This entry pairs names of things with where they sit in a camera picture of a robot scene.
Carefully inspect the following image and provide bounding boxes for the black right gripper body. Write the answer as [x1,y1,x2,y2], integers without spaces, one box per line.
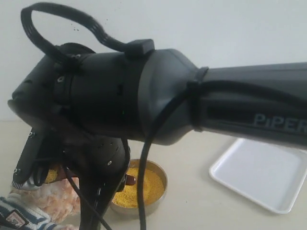
[43,134,130,230]

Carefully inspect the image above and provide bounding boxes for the dark brown wooden spoon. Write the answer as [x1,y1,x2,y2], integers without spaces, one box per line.
[44,165,136,185]

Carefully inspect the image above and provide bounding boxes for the beige teddy bear striped sweater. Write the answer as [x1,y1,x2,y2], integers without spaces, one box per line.
[0,179,81,230]

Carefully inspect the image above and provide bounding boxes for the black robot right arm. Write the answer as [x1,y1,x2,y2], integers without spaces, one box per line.
[8,40,307,230]

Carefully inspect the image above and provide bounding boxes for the yellow millet grains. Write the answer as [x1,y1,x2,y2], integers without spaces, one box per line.
[112,167,164,208]

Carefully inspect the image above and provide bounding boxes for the stainless steel bowl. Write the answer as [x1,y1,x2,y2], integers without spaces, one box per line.
[110,161,168,219]

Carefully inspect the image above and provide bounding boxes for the white rectangular plastic tray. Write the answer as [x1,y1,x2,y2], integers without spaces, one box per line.
[209,138,307,214]

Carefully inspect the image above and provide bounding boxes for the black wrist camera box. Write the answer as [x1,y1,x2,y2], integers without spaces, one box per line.
[12,128,48,190]

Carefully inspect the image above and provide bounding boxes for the black cable loop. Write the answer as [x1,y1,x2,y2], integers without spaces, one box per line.
[20,5,155,70]

